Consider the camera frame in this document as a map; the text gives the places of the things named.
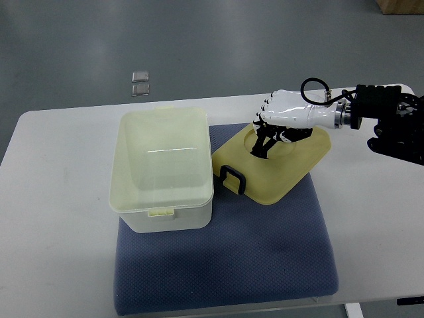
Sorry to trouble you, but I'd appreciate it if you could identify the white table leg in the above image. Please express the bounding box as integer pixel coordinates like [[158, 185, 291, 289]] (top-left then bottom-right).
[[344, 303, 364, 318]]

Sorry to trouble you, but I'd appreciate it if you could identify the black bracket at table edge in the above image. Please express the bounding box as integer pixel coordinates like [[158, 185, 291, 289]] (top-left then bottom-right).
[[396, 296, 424, 306]]

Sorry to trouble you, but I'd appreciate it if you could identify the white storage box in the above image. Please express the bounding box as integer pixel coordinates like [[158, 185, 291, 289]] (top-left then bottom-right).
[[109, 107, 214, 233]]

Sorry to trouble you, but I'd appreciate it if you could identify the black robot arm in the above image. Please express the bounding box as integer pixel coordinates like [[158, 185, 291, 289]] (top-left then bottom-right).
[[347, 85, 423, 165]]

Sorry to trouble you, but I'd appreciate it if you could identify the upper metal floor plate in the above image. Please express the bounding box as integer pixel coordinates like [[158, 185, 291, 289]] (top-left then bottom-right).
[[131, 70, 149, 83]]

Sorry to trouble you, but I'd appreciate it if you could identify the blue grey cushion mat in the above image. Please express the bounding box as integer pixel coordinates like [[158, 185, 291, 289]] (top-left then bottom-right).
[[113, 123, 339, 317]]

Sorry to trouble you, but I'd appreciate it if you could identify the wooden box corner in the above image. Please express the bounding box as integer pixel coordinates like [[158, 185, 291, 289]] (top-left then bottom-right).
[[376, 0, 423, 15]]

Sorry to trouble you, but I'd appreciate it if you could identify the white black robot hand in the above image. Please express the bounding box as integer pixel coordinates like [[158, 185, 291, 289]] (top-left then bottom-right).
[[251, 88, 350, 159]]

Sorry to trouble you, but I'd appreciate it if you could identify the black cable loop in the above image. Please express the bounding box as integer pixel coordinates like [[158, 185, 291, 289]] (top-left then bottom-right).
[[300, 78, 357, 107]]

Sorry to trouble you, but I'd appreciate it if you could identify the yellow box lid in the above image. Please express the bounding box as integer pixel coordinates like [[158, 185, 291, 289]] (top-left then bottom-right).
[[209, 123, 331, 205]]

